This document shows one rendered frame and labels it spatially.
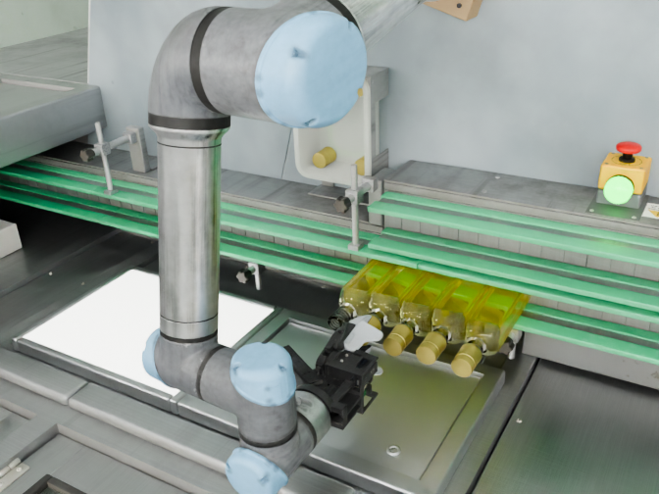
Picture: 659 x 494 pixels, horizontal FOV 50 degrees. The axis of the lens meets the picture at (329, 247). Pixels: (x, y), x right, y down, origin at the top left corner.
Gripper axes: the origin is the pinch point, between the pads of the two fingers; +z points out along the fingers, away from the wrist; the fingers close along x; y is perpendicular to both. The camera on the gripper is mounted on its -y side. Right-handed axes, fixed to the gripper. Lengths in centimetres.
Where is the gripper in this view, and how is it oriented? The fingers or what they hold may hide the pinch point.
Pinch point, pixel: (362, 333)
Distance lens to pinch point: 116.6
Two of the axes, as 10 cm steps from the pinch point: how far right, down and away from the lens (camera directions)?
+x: -0.3, -8.9, -4.6
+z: 5.0, -4.2, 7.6
